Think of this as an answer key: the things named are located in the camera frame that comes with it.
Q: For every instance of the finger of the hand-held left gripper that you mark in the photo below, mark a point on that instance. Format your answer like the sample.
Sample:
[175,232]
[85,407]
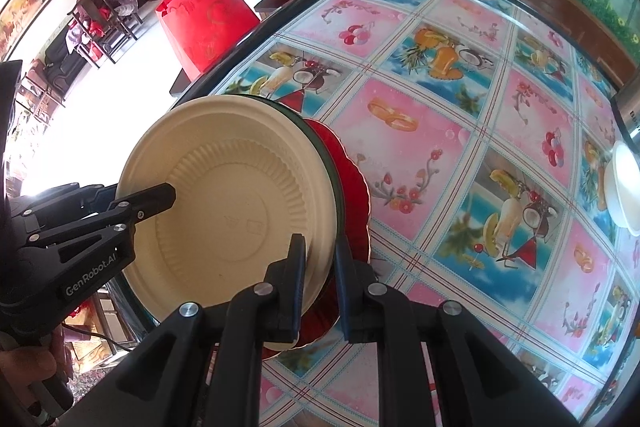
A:
[155,199]
[65,199]

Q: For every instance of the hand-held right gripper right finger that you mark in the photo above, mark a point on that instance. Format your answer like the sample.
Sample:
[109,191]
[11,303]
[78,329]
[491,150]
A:
[343,292]

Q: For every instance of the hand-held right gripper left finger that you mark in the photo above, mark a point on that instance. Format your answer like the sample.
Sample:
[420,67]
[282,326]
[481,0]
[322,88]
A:
[290,302]

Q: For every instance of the red gold-rimmed plate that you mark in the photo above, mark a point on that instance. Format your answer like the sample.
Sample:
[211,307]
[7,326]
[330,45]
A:
[320,307]

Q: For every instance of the cream paper bowl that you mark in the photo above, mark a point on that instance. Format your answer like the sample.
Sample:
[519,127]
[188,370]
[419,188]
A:
[225,217]
[625,192]

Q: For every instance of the large red glass plate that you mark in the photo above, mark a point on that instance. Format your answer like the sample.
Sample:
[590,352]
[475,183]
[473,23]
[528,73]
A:
[362,197]

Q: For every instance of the stack of green plastic bowls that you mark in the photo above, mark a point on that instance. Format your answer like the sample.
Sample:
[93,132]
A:
[312,129]

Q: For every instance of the person's left hand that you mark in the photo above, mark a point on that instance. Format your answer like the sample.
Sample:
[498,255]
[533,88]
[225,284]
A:
[25,367]

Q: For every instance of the wooden chair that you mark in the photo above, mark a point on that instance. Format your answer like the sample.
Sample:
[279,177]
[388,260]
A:
[112,32]

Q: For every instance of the printed fruit tablecloth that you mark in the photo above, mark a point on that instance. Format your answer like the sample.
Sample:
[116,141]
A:
[425,117]

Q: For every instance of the dark wooden stool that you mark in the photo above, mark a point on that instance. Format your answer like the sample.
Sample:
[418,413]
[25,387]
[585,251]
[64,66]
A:
[272,4]

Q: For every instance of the stainless steel thermos jug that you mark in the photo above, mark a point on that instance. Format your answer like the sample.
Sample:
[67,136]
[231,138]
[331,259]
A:
[631,117]

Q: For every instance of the framed wall picture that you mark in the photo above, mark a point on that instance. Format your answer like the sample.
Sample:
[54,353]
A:
[27,7]

